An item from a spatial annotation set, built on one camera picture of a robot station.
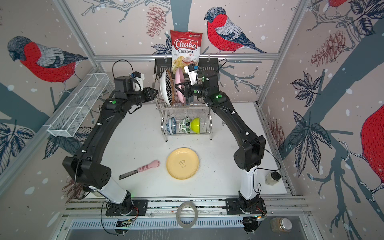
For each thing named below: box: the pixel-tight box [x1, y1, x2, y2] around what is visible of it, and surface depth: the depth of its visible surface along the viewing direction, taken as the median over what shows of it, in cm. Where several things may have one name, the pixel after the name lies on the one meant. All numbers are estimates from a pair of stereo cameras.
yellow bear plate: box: [166, 147, 200, 180], surface depth 90 cm
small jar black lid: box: [265, 171, 281, 186], surface depth 77 cm
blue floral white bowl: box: [166, 117, 177, 135], surface depth 93 cm
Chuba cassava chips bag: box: [170, 29, 203, 74], surface depth 85 cm
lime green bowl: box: [190, 117, 201, 134], surface depth 96 cm
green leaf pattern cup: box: [179, 116, 191, 134], surface depth 94 cm
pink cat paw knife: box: [119, 159, 161, 180], surface depth 87 cm
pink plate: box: [175, 67, 186, 103], surface depth 73 cm
